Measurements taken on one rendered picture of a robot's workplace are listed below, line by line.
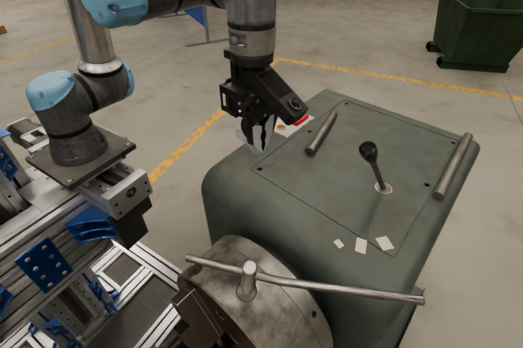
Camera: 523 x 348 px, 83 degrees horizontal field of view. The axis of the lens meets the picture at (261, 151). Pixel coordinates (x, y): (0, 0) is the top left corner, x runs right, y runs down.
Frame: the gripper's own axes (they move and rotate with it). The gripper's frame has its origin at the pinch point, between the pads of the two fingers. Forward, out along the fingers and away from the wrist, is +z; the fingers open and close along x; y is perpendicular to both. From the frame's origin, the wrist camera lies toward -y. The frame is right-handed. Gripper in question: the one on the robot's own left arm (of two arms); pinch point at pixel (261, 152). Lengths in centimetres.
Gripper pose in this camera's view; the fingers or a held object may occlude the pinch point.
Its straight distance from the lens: 59.8
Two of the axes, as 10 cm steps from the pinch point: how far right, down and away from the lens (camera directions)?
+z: 0.0, 7.8, 6.3
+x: -6.6, 4.7, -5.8
